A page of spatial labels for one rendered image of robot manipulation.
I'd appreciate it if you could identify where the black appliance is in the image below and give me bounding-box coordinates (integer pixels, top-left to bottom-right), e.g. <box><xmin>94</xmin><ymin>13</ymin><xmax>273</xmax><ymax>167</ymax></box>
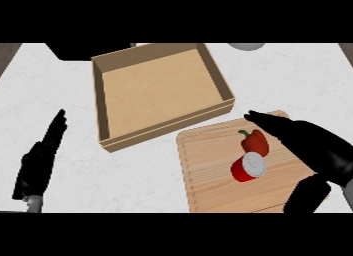
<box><xmin>44</xmin><ymin>43</ymin><xmax>137</xmax><ymax>62</ymax></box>

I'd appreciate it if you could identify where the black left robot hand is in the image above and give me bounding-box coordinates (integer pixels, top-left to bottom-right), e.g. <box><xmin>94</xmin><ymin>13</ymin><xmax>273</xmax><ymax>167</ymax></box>
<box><xmin>10</xmin><ymin>108</ymin><xmax>69</xmax><ymax>202</ymax></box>

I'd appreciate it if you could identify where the pale wooden cutting board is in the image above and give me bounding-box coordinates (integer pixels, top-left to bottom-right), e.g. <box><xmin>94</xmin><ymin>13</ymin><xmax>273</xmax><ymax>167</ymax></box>
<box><xmin>174</xmin><ymin>110</ymin><xmax>332</xmax><ymax>214</ymax></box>

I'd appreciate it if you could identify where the brown cardboard box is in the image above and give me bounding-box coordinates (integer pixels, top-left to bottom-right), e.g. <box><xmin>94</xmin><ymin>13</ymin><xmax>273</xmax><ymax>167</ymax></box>
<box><xmin>90</xmin><ymin>43</ymin><xmax>236</xmax><ymax>154</ymax></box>

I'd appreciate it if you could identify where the red bell pepper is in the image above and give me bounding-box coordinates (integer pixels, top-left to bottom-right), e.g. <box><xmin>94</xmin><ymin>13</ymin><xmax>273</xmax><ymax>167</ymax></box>
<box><xmin>236</xmin><ymin>129</ymin><xmax>270</xmax><ymax>158</ymax></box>

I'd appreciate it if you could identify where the grey round object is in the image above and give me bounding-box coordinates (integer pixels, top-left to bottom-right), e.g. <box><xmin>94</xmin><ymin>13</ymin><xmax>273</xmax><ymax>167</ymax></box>
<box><xmin>226</xmin><ymin>43</ymin><xmax>267</xmax><ymax>52</ymax></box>

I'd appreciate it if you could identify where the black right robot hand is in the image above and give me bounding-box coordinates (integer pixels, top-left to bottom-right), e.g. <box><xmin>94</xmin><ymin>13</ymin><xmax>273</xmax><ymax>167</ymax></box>
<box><xmin>242</xmin><ymin>109</ymin><xmax>353</xmax><ymax>214</ymax></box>

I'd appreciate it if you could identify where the red can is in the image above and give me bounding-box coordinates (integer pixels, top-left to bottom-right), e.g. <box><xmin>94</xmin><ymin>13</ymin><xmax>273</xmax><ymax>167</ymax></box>
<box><xmin>228</xmin><ymin>151</ymin><xmax>267</xmax><ymax>183</ymax></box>

